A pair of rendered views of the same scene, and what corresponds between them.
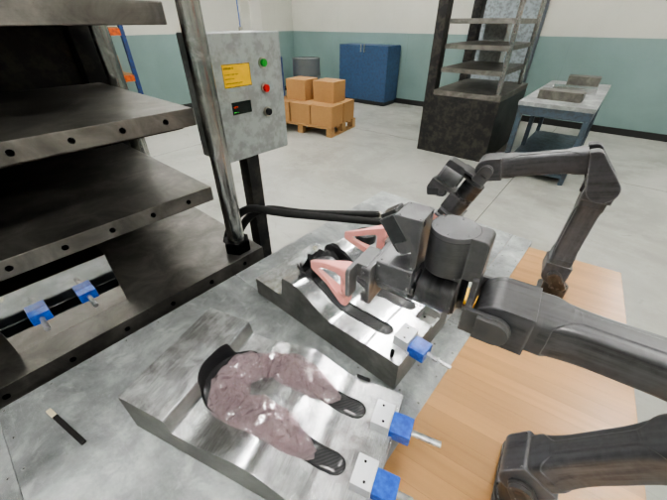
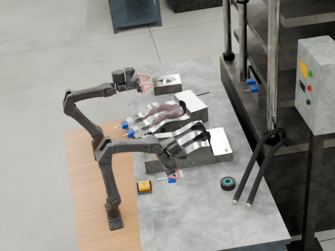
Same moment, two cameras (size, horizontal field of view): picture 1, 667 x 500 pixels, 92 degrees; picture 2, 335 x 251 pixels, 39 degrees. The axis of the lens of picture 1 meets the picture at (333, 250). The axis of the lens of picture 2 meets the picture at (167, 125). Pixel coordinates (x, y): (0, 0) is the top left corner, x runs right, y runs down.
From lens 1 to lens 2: 2.98 m
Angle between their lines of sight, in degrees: 100
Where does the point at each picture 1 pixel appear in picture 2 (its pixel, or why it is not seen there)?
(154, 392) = (184, 94)
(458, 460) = not seen: hidden behind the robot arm
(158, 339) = (222, 109)
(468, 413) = (118, 157)
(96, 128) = (264, 45)
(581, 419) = (87, 177)
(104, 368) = (220, 99)
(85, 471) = not seen: hidden behind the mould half
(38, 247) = (255, 64)
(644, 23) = not seen: outside the picture
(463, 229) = (117, 71)
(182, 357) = (191, 99)
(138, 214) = (265, 82)
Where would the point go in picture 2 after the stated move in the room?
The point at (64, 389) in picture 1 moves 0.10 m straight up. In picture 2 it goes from (219, 93) to (218, 80)
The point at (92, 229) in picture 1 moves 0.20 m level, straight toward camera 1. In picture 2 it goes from (259, 73) to (229, 76)
